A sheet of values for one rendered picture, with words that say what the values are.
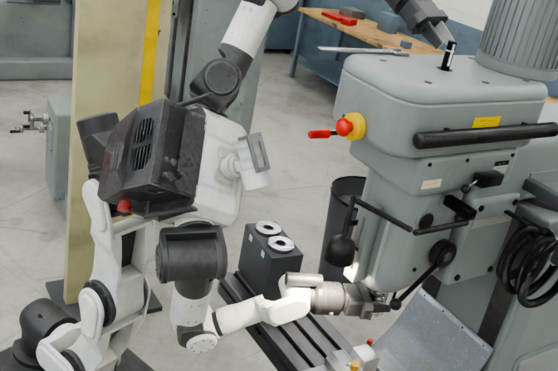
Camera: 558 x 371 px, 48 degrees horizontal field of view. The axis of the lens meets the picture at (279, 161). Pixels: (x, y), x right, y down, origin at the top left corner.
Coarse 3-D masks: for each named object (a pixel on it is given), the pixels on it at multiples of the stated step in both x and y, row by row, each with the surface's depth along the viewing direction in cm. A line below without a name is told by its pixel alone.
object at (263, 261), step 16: (256, 224) 216; (272, 224) 218; (256, 240) 210; (272, 240) 208; (288, 240) 210; (240, 256) 223; (256, 256) 211; (272, 256) 202; (288, 256) 204; (256, 272) 211; (272, 272) 203; (256, 288) 212; (272, 288) 207
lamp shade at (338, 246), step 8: (336, 240) 147; (344, 240) 147; (352, 240) 150; (328, 248) 148; (336, 248) 146; (344, 248) 146; (352, 248) 147; (328, 256) 148; (336, 256) 146; (344, 256) 146; (352, 256) 148; (336, 264) 147; (344, 264) 147
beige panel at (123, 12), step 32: (96, 0) 266; (128, 0) 274; (160, 0) 281; (96, 32) 272; (128, 32) 280; (160, 32) 288; (96, 64) 279; (128, 64) 286; (160, 64) 295; (96, 96) 285; (128, 96) 293; (160, 96) 302; (64, 288) 326
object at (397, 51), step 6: (318, 48) 137; (324, 48) 136; (330, 48) 138; (336, 48) 138; (342, 48) 140; (348, 48) 141; (354, 48) 142; (360, 48) 143; (366, 48) 144; (390, 48) 149; (396, 48) 150; (396, 54) 145; (402, 54) 146; (408, 54) 147
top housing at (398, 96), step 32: (352, 64) 136; (384, 64) 136; (416, 64) 141; (352, 96) 136; (384, 96) 128; (416, 96) 124; (448, 96) 127; (480, 96) 132; (512, 96) 138; (544, 96) 145; (384, 128) 128; (416, 128) 127
